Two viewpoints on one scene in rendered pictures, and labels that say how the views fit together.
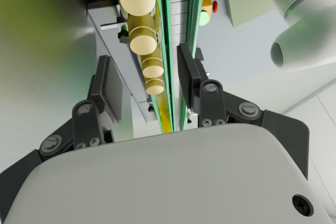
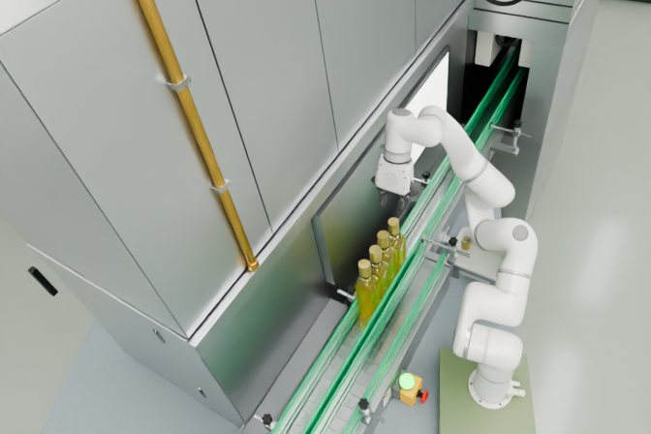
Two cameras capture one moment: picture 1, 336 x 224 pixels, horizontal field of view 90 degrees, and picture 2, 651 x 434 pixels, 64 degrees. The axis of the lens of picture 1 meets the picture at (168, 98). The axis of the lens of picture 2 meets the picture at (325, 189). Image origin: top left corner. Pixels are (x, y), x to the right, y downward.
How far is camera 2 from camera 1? 155 cm
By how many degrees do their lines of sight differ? 100
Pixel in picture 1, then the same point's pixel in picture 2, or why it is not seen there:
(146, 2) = (395, 223)
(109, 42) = (315, 328)
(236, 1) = (448, 392)
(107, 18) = (335, 311)
